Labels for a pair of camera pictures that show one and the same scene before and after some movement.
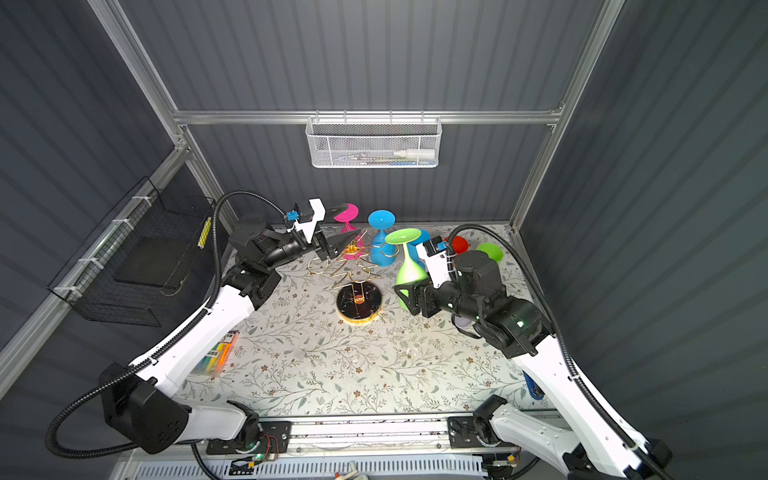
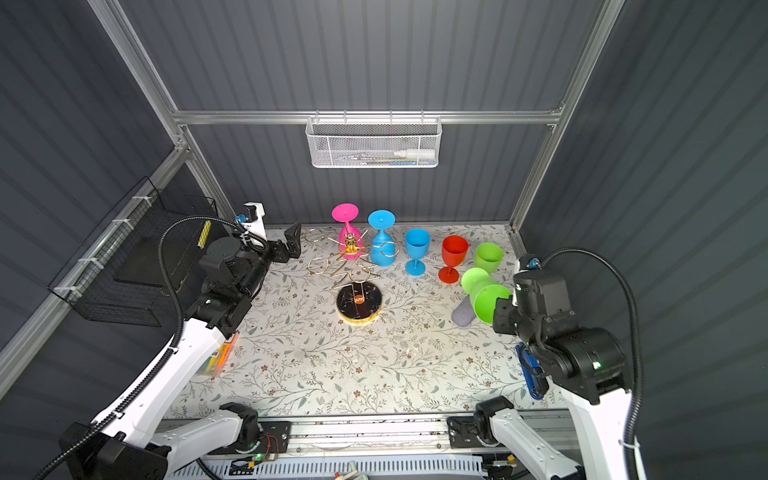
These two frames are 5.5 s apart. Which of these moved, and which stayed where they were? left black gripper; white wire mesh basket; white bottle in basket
Moved: left black gripper
Stayed: white wire mesh basket; white bottle in basket
